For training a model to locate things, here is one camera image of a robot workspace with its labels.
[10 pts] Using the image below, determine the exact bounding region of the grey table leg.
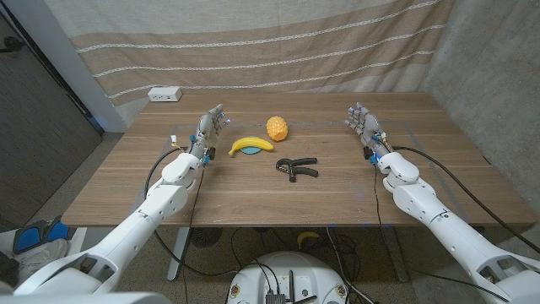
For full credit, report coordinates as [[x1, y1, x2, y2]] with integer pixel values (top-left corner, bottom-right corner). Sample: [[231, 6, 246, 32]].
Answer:
[[381, 225, 410, 283]]

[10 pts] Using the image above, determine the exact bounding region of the black hand grip exerciser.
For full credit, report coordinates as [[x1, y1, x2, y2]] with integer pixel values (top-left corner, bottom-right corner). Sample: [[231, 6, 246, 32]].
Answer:
[[275, 157, 320, 183]]

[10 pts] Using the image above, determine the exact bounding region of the white robot torso base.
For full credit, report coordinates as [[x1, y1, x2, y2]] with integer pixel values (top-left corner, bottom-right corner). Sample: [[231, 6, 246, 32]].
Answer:
[[226, 251, 350, 304]]

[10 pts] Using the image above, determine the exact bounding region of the dark grey door panel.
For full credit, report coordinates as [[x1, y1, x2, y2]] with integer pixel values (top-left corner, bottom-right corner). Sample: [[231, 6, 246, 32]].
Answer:
[[0, 12, 105, 229]]

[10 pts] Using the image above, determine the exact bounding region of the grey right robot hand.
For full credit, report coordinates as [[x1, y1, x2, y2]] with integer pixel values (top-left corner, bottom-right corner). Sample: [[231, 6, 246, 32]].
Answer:
[[344, 100, 394, 160]]

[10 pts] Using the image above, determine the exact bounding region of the yellow banana under table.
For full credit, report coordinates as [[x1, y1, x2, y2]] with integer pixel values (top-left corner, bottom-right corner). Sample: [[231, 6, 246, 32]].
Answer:
[[296, 231, 321, 249]]

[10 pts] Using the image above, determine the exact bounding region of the white door frame post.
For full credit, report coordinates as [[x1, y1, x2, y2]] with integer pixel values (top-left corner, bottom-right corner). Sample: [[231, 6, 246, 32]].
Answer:
[[3, 0, 127, 134]]

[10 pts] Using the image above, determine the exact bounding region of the black door handle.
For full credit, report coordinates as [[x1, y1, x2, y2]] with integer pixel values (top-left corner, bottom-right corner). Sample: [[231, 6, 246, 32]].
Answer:
[[0, 35, 25, 54]]

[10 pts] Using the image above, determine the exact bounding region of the blue and black pad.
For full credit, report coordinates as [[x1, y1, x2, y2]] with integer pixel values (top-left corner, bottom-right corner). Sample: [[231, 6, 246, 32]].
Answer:
[[12, 215, 77, 255]]

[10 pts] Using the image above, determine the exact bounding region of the round black floor fan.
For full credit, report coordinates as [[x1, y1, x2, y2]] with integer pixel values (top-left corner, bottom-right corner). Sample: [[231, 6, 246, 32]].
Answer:
[[189, 226, 224, 248]]

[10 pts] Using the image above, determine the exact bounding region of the yellow toy banana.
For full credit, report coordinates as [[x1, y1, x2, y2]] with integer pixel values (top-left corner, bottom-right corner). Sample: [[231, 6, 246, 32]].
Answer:
[[228, 136, 275, 157]]

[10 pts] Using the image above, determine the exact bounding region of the white table leg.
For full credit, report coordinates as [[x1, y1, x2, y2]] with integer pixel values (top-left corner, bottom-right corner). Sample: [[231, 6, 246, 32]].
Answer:
[[166, 226, 192, 283]]

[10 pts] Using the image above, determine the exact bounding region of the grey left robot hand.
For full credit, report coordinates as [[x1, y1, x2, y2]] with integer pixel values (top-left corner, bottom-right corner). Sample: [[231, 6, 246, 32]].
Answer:
[[187, 103, 231, 160]]

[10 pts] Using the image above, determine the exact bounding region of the orange bumpy toy fruit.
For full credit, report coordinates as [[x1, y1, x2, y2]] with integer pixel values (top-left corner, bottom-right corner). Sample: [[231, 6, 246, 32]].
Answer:
[[266, 116, 289, 143]]

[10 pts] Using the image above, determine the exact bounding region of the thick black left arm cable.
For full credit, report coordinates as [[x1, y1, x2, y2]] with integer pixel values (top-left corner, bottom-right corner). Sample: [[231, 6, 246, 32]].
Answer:
[[143, 146, 241, 278]]

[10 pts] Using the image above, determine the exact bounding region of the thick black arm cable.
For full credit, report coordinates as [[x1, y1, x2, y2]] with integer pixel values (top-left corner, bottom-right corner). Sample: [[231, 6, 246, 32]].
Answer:
[[391, 145, 540, 255], [143, 146, 241, 278]]

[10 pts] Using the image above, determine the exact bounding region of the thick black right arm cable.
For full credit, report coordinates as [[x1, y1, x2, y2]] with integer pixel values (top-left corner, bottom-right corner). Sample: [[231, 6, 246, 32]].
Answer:
[[391, 145, 540, 255]]

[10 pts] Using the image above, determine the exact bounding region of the brown striped woven mat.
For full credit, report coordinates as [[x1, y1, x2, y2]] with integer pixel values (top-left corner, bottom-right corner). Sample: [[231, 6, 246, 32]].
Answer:
[[44, 0, 456, 128]]

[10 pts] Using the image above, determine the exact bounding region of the white power outlet box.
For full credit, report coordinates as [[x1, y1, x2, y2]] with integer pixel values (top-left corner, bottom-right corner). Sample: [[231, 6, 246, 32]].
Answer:
[[147, 86, 183, 103]]

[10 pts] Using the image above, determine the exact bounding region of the white shoe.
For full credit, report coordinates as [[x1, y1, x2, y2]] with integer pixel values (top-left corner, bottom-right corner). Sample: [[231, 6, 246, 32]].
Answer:
[[14, 238, 71, 280]]

